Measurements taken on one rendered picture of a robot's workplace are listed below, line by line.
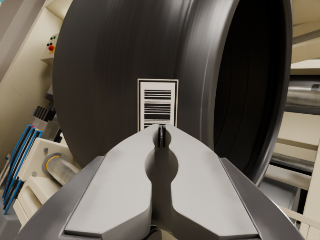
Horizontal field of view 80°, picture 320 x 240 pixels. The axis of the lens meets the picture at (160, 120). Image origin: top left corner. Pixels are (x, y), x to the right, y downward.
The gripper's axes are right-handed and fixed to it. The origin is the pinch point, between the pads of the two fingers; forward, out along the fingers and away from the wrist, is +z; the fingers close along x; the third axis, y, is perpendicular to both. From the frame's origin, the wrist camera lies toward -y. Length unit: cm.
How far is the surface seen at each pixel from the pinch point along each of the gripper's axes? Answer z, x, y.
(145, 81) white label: 7.0, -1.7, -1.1
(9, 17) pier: 361, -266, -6
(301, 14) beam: 66, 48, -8
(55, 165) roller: 22.2, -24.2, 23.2
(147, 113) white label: 6.1, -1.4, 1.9
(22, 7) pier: 382, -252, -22
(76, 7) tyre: 22.2, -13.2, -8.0
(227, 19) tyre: 13.4, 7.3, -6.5
